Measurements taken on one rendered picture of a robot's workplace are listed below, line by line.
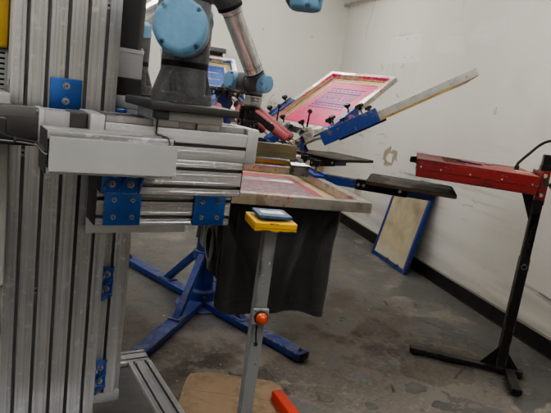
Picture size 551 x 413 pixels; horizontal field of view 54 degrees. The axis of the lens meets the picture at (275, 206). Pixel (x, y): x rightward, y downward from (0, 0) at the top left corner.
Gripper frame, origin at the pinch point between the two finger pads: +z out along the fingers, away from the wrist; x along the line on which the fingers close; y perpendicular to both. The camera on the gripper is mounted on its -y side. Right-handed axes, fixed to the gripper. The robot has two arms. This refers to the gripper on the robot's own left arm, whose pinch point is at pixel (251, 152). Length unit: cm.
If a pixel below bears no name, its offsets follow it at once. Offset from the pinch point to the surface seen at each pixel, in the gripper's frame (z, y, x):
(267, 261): 23, 12, 85
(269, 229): 12, 14, 89
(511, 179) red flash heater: -1, -124, 18
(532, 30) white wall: -90, -200, -83
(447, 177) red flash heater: 2, -99, 3
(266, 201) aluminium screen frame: 8, 9, 65
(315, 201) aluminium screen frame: 7, -8, 65
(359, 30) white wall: -111, -200, -367
